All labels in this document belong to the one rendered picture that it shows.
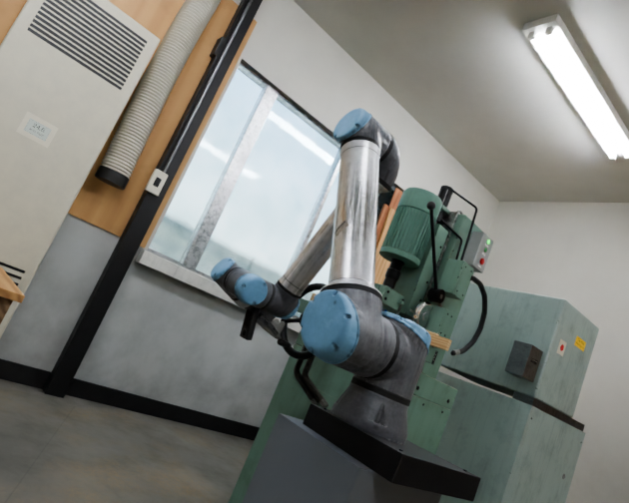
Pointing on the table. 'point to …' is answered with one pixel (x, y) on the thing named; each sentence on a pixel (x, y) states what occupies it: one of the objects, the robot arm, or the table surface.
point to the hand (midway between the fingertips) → (277, 338)
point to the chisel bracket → (389, 296)
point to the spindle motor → (410, 228)
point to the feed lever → (434, 263)
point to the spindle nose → (393, 272)
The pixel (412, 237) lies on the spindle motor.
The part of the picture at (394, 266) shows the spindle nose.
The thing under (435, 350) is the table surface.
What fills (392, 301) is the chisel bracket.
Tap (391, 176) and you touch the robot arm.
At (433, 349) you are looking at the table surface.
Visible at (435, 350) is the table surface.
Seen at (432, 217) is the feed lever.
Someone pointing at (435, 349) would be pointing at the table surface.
